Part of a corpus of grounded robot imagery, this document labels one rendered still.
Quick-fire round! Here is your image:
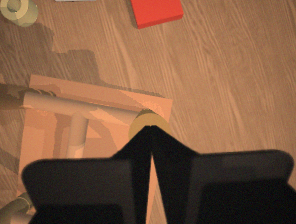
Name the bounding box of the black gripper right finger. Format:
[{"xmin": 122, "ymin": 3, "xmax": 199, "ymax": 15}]
[{"xmin": 151, "ymin": 125, "xmax": 294, "ymax": 224}]

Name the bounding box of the red rectangular block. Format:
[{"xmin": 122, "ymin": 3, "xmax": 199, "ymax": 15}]
[{"xmin": 130, "ymin": 0, "xmax": 184, "ymax": 29}]

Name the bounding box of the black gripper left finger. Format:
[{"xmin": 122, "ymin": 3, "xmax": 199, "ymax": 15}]
[{"xmin": 21, "ymin": 125, "xmax": 152, "ymax": 224}]

